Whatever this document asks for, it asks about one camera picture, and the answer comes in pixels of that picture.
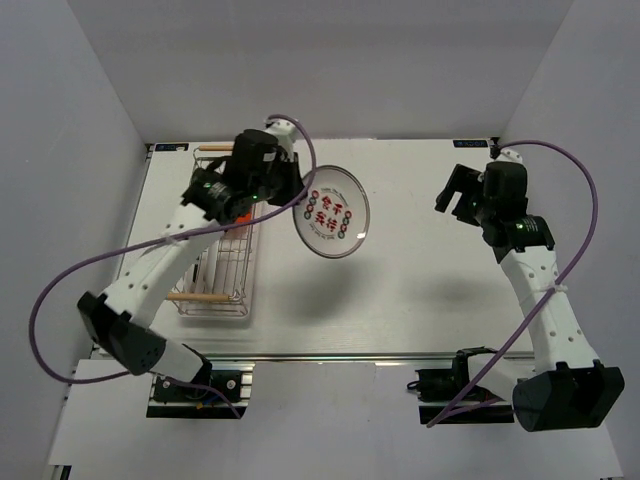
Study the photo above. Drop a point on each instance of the white plate with red characters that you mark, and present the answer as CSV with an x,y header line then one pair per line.
x,y
333,221

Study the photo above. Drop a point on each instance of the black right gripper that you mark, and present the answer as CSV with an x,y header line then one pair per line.
x,y
463,180

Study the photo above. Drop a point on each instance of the blue table label right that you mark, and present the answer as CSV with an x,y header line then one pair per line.
x,y
470,143

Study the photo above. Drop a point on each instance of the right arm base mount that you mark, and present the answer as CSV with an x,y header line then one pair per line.
x,y
435,387

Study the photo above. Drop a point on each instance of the translucent white plate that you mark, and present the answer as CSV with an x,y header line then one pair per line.
x,y
204,273

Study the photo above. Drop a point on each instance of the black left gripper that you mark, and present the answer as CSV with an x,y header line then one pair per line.
x,y
296,187

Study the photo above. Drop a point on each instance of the blue table label left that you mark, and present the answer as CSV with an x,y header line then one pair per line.
x,y
171,147

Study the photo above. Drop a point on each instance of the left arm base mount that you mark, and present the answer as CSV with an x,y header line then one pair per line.
x,y
229,382

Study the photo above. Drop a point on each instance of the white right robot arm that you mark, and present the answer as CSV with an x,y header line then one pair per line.
x,y
546,370

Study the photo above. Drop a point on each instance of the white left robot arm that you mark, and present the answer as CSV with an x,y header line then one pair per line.
x,y
119,318

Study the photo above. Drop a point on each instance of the blue table label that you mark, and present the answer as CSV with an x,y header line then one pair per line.
x,y
171,147
470,143

